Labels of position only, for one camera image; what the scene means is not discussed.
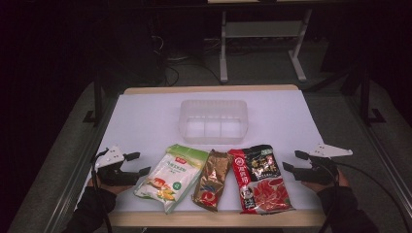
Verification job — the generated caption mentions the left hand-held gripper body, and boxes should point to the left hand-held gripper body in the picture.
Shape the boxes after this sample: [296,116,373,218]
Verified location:
[93,145,141,187]

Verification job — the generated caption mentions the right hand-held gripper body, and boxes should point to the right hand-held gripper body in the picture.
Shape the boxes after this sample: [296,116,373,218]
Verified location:
[292,143,354,186]

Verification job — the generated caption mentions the white and green food packet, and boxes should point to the white and green food packet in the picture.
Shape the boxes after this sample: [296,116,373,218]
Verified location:
[133,143,210,216]

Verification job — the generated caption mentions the red and black food packet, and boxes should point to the red and black food packet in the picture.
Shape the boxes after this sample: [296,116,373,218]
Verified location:
[227,144,295,216]

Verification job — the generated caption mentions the gold brown food packet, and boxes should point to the gold brown food packet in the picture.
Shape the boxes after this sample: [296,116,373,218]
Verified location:
[191,149,234,214]

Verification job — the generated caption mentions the clear plastic container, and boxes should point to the clear plastic container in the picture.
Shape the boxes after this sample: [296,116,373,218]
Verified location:
[177,98,250,146]

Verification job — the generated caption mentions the person's right hand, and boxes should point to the person's right hand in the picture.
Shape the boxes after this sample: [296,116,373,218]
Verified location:
[300,168,352,194]

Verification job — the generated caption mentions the person's left hand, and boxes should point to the person's left hand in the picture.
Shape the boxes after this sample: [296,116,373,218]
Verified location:
[86,177,134,196]

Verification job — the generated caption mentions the white table mat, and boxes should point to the white table mat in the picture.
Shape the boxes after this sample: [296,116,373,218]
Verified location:
[75,89,326,216]

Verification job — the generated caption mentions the black metal stand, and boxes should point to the black metal stand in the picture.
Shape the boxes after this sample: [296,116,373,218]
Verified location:
[82,72,109,128]
[354,62,387,127]

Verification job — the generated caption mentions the white metal stand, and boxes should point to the white metal stand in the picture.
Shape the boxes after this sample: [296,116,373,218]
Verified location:
[219,9,314,84]

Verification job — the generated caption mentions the black floor cables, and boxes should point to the black floor cables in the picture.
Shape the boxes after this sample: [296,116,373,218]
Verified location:
[151,34,222,85]

